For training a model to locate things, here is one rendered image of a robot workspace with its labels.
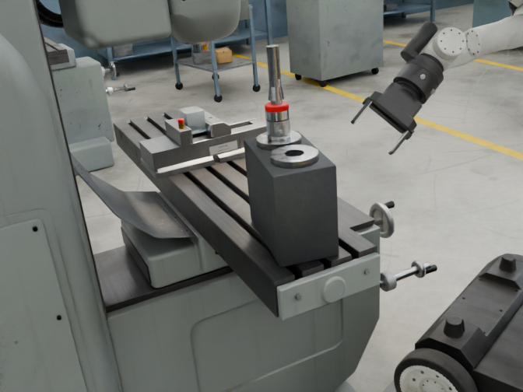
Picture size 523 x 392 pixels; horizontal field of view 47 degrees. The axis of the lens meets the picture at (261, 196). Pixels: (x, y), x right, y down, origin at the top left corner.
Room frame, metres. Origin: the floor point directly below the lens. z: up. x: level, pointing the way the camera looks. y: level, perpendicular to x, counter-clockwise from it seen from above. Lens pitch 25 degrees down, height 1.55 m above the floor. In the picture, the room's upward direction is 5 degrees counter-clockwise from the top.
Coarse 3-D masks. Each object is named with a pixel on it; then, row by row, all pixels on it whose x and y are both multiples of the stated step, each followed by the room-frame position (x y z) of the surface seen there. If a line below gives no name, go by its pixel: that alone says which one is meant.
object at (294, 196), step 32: (256, 160) 1.07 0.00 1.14; (288, 160) 1.00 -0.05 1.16; (320, 160) 1.02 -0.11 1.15; (256, 192) 1.10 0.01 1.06; (288, 192) 0.97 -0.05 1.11; (320, 192) 0.98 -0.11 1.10; (256, 224) 1.12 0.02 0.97; (288, 224) 0.96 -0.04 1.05; (320, 224) 0.98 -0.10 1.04; (288, 256) 0.96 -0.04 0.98; (320, 256) 0.98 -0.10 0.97
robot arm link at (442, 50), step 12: (432, 24) 1.36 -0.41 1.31; (420, 36) 1.34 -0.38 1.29; (432, 36) 1.35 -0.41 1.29; (444, 36) 1.30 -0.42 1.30; (456, 36) 1.30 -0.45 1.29; (408, 48) 1.33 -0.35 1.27; (420, 48) 1.33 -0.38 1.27; (432, 48) 1.31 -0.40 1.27; (444, 48) 1.28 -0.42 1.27; (456, 48) 1.28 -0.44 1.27; (408, 60) 1.34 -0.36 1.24; (420, 60) 1.29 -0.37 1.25; (432, 60) 1.29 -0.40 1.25; (444, 60) 1.30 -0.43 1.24; (432, 72) 1.27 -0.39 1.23
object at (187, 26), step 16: (176, 0) 1.34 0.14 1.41; (192, 0) 1.35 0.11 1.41; (208, 0) 1.36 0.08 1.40; (224, 0) 1.38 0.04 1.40; (176, 16) 1.34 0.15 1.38; (192, 16) 1.35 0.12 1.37; (208, 16) 1.37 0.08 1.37; (224, 16) 1.39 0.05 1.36; (176, 32) 1.39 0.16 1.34; (192, 32) 1.37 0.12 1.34; (208, 32) 1.39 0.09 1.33; (224, 32) 1.41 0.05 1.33
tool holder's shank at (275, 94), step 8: (272, 48) 1.12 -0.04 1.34; (272, 56) 1.12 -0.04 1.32; (272, 64) 1.12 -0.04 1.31; (272, 72) 1.12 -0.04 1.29; (280, 72) 1.13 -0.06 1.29; (272, 80) 1.12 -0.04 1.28; (280, 80) 1.12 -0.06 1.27; (272, 88) 1.12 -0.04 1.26; (280, 88) 1.12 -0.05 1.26; (272, 96) 1.12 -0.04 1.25; (280, 96) 1.12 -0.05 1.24; (272, 104) 1.12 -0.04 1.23; (280, 104) 1.12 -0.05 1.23
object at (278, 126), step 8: (280, 112) 1.11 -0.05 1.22; (288, 112) 1.12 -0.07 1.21; (272, 120) 1.11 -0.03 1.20; (280, 120) 1.11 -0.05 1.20; (288, 120) 1.12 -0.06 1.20; (272, 128) 1.11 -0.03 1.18; (280, 128) 1.11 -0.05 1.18; (288, 128) 1.12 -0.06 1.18; (272, 136) 1.11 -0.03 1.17; (280, 136) 1.11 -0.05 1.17; (288, 136) 1.11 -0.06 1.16
